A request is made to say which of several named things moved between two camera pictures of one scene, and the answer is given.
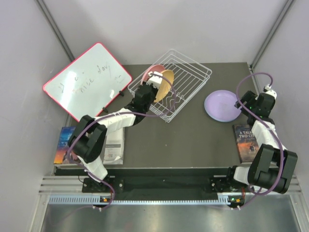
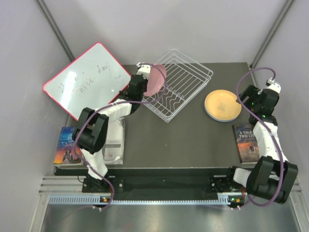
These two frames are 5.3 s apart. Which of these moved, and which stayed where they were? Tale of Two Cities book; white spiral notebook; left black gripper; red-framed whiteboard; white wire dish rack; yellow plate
Moved: yellow plate; left black gripper
Stayed: red-framed whiteboard; white wire dish rack; Tale of Two Cities book; white spiral notebook
